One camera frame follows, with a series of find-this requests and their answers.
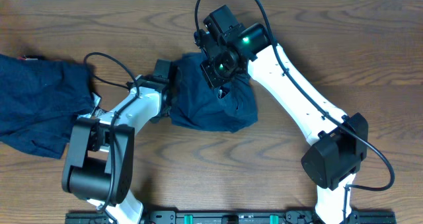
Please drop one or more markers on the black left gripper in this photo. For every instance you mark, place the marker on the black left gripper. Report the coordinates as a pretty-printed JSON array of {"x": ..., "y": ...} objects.
[{"x": 168, "y": 94}]

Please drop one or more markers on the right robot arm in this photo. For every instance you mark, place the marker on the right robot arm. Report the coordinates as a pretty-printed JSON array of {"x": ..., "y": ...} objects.
[{"x": 336, "y": 140}]

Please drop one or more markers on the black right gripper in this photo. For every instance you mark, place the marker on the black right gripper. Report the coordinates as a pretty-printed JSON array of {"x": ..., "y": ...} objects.
[{"x": 213, "y": 79}]

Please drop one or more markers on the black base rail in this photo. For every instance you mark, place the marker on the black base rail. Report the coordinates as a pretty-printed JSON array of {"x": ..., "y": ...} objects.
[{"x": 289, "y": 217}]

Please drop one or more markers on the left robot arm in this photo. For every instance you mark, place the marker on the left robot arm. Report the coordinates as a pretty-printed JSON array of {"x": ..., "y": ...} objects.
[{"x": 99, "y": 163}]

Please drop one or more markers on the blue denim shorts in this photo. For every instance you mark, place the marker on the blue denim shorts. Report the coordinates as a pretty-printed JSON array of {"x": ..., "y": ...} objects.
[{"x": 230, "y": 107}]

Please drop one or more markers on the black clothing label tag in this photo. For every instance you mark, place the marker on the black clothing label tag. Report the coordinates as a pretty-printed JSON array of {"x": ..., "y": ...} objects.
[{"x": 98, "y": 112}]

